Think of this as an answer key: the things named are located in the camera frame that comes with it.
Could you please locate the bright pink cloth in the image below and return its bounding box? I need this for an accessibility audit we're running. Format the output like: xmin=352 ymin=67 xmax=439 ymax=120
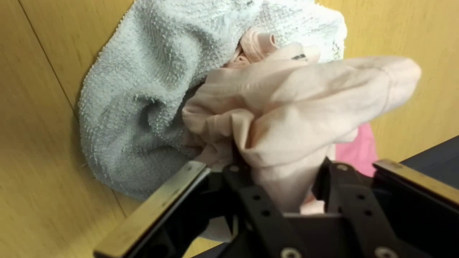
xmin=334 ymin=122 xmax=379 ymax=177

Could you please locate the white terry towel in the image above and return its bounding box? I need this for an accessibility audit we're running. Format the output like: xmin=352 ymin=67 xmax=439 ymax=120
xmin=76 ymin=0 xmax=350 ymax=242

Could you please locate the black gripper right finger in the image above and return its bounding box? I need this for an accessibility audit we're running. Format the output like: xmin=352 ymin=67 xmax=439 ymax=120
xmin=313 ymin=157 xmax=459 ymax=258

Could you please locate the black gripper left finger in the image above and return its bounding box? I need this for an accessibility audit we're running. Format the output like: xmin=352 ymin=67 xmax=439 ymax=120
xmin=92 ymin=160 xmax=307 ymax=258

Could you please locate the light pink printed shirt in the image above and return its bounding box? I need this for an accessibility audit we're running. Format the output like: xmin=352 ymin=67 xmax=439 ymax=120
xmin=181 ymin=27 xmax=423 ymax=215

